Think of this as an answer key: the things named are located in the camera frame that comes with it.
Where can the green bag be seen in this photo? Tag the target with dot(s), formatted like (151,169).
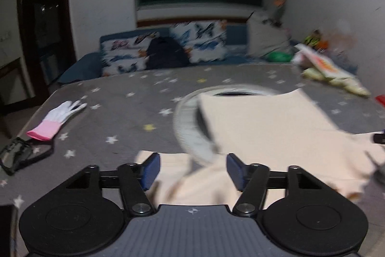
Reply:
(279,56)

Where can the red object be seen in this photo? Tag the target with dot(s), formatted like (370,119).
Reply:
(380,100)

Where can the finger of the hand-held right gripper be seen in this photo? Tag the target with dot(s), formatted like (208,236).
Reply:
(380,138)

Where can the white and pink glove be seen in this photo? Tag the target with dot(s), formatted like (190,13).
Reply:
(57,117)

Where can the grey star-print bed blanket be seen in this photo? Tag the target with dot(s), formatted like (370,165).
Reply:
(120,106)

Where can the wide butterfly-print pillow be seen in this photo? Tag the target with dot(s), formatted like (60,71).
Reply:
(126,55)

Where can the yellow and black toy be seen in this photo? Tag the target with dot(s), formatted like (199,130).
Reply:
(314,40)

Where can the dark wooden door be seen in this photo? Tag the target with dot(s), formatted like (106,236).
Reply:
(45,22)

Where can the square butterfly-print pillow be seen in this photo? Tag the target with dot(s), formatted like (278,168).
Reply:
(204,40)

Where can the cream shirt with grey collar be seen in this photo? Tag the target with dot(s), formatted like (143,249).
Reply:
(270,127)

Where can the orange and green wall decoration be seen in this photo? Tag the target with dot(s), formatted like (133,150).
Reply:
(279,2)

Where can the white pillow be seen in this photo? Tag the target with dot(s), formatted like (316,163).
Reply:
(266,34)

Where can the dark backpack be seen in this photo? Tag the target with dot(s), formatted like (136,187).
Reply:
(167,53)

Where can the white and orange plastic package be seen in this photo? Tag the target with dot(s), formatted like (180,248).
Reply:
(323,64)

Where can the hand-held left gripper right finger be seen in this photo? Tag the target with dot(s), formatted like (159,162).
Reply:
(236,172)

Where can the blue sofa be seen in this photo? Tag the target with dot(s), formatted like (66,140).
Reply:
(237,35)

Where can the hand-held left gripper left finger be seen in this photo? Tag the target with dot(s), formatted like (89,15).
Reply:
(152,170)

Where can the pale yellow plastic bag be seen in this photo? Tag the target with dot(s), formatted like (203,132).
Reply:
(350,85)

